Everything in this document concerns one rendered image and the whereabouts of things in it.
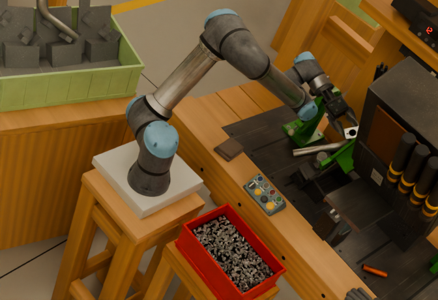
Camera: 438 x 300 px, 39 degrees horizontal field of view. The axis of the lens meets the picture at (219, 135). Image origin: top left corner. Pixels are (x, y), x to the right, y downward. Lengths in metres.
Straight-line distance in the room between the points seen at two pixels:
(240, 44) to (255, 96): 0.85
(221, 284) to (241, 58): 0.72
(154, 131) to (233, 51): 0.37
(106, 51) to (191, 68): 0.71
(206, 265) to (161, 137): 0.44
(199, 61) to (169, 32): 2.51
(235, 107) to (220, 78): 1.65
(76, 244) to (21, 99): 0.58
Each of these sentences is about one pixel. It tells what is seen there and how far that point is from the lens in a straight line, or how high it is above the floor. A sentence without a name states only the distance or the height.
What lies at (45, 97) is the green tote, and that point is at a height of 0.84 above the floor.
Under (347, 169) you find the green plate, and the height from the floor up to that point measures 1.12.
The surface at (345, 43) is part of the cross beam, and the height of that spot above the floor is 1.23.
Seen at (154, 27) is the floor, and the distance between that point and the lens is 4.53.
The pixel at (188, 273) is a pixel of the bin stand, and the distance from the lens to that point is 2.11.
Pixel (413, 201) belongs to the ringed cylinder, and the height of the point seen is 1.34.
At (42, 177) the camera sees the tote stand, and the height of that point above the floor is 0.47.
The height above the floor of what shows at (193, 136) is 0.89.
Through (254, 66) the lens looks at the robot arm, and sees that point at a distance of 1.94.
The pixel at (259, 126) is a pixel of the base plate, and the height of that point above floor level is 0.90.
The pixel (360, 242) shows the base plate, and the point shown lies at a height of 0.90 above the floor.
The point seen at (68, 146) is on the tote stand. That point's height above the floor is 0.64.
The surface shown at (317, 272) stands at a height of 0.90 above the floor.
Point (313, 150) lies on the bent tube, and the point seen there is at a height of 1.03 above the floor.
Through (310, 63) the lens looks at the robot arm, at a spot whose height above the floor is 1.31.
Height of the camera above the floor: 2.48
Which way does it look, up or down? 40 degrees down
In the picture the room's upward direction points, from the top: 25 degrees clockwise
